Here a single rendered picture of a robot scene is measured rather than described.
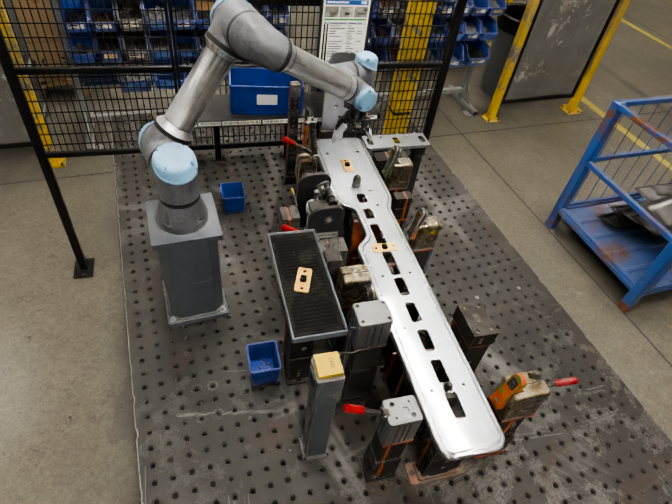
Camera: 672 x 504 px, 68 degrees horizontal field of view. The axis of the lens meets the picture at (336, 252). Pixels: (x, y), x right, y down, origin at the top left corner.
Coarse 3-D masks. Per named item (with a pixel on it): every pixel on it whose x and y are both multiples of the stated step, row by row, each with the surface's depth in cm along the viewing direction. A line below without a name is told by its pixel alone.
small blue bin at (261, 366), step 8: (248, 344) 159; (256, 344) 159; (264, 344) 160; (272, 344) 162; (248, 352) 157; (256, 352) 162; (264, 352) 163; (272, 352) 165; (248, 360) 155; (256, 360) 165; (264, 360) 165; (272, 360) 166; (256, 368) 163; (264, 368) 163; (272, 368) 163; (280, 368) 154; (256, 376) 154; (264, 376) 156; (272, 376) 157; (256, 384) 159
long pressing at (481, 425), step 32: (320, 160) 197; (352, 160) 200; (352, 192) 185; (384, 192) 188; (384, 224) 175; (384, 288) 154; (416, 288) 155; (416, 352) 138; (448, 352) 139; (416, 384) 131; (448, 416) 126; (480, 416) 127; (448, 448) 120; (480, 448) 121
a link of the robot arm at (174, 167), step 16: (176, 144) 138; (160, 160) 134; (176, 160) 135; (192, 160) 136; (160, 176) 134; (176, 176) 134; (192, 176) 137; (160, 192) 139; (176, 192) 137; (192, 192) 140
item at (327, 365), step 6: (318, 354) 116; (324, 354) 116; (330, 354) 116; (336, 354) 116; (318, 360) 115; (324, 360) 115; (330, 360) 115; (336, 360) 115; (318, 366) 114; (324, 366) 114; (330, 366) 114; (336, 366) 114; (318, 372) 112; (324, 372) 113; (330, 372) 113; (336, 372) 113; (342, 372) 113; (318, 378) 112
